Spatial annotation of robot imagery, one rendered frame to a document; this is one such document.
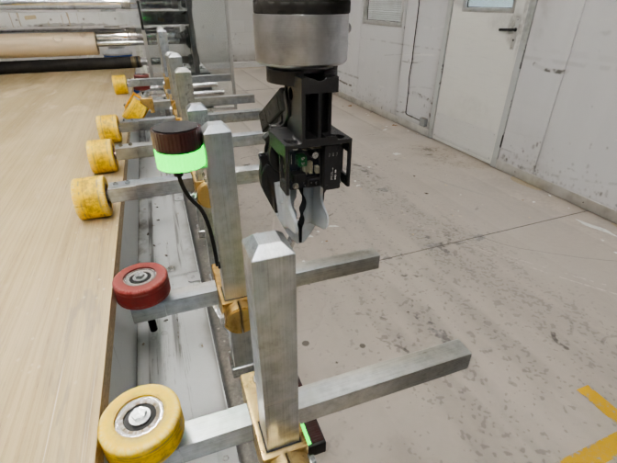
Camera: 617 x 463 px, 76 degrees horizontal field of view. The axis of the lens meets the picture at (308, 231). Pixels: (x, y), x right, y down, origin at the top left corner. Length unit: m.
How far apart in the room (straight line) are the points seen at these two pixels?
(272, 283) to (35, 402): 0.32
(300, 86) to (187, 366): 0.66
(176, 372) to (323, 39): 0.70
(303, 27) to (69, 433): 0.44
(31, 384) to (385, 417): 1.22
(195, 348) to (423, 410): 0.95
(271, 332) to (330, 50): 0.25
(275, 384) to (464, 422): 1.28
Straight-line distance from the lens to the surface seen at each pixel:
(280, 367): 0.38
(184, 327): 0.98
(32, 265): 0.79
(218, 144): 0.52
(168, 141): 0.50
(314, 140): 0.39
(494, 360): 1.86
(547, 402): 1.81
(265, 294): 0.32
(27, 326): 0.65
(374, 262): 0.75
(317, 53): 0.38
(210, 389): 0.85
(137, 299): 0.64
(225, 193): 0.54
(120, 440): 0.47
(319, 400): 0.52
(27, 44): 2.88
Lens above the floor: 1.27
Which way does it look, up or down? 30 degrees down
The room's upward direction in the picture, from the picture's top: straight up
